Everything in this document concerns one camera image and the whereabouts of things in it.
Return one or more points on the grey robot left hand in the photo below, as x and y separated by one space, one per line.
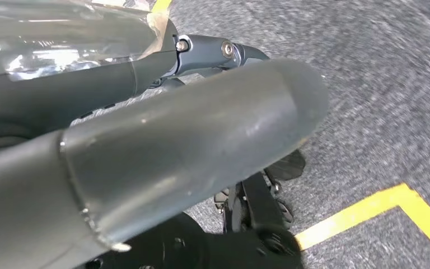
144 148

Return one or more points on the black robot lower body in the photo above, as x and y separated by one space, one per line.
200 248

